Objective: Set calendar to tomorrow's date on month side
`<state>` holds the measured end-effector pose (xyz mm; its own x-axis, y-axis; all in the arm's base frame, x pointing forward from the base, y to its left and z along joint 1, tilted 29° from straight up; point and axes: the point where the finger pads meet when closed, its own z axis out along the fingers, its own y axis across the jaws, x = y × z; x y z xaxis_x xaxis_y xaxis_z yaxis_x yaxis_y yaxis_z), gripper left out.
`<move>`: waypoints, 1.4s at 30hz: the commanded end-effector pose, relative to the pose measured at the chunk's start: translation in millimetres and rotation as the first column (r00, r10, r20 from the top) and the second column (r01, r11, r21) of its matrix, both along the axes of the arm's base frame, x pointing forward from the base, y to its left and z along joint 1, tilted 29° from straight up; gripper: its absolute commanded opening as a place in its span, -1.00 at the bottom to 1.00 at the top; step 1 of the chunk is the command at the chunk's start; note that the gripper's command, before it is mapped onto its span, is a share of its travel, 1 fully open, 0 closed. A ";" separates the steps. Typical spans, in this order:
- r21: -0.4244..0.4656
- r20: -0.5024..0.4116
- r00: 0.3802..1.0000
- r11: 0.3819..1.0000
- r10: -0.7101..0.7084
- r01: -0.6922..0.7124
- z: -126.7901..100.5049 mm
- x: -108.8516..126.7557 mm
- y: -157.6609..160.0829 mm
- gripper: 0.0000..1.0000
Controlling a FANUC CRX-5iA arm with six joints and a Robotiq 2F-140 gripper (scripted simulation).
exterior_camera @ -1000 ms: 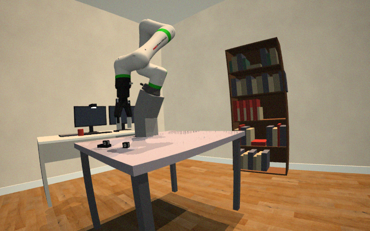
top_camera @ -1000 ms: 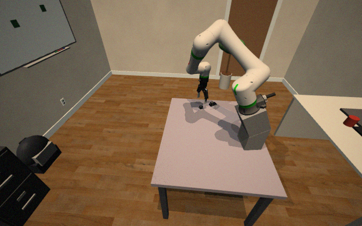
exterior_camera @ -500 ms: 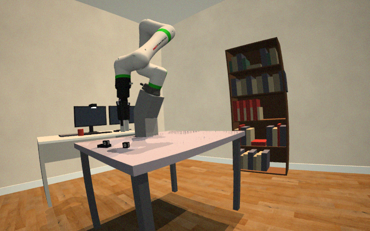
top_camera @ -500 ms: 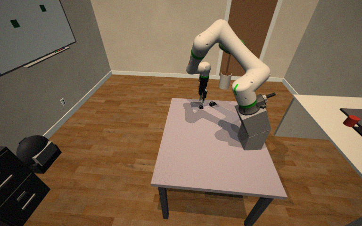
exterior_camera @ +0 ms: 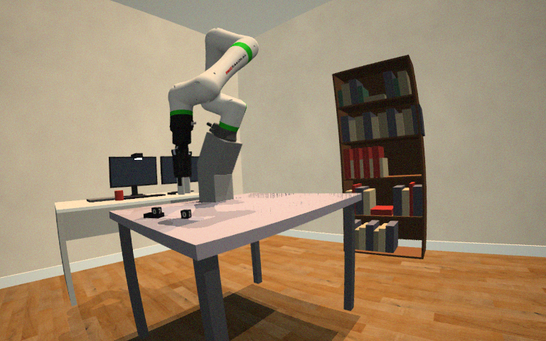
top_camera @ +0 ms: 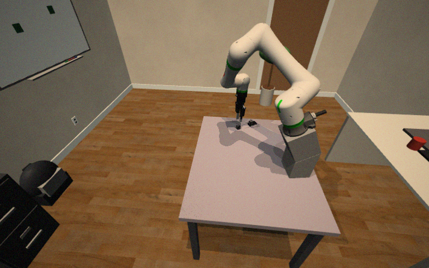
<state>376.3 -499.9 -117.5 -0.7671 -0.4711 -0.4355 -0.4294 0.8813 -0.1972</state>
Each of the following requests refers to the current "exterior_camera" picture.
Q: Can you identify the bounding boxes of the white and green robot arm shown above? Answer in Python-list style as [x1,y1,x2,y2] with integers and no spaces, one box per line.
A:
[168,28,259,142]

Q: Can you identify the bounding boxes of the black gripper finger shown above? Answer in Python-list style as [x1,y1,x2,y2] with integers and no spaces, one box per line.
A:
[183,148,192,194]
[171,147,186,195]

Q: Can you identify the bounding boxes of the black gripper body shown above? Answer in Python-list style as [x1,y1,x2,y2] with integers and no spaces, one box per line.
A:
[172,129,191,157]

